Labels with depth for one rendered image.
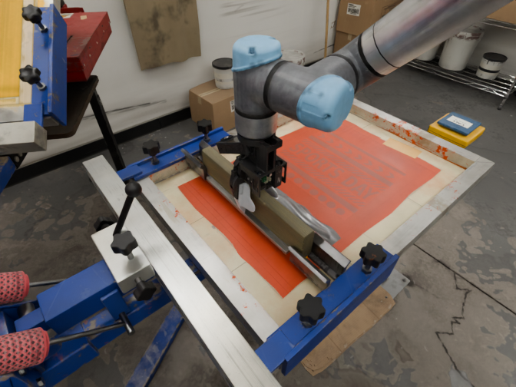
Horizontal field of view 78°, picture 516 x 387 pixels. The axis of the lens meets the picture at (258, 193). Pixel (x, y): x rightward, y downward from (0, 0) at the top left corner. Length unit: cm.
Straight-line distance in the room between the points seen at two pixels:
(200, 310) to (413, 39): 49
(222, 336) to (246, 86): 38
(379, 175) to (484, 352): 119
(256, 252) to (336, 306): 21
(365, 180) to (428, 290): 115
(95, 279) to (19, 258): 169
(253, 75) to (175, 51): 226
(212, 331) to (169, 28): 239
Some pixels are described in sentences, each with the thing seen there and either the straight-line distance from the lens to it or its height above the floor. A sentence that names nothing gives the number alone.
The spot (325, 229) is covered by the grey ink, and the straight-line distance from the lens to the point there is 75.
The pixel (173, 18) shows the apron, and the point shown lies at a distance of 267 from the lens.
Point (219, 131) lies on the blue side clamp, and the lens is 97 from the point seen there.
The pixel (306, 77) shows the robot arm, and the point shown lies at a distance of 46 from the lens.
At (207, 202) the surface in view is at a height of 96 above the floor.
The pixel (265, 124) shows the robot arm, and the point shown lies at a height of 124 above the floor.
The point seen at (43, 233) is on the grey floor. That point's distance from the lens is 236.
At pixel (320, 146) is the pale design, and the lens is 100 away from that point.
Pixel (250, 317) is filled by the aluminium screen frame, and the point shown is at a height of 99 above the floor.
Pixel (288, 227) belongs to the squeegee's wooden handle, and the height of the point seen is 105.
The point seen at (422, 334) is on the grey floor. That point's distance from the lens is 182.
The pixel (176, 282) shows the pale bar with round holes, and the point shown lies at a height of 104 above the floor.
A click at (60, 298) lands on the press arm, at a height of 104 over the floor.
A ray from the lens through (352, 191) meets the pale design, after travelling 86.
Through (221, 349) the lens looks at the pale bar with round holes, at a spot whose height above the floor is 104.
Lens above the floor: 152
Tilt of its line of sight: 44 degrees down
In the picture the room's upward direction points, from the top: straight up
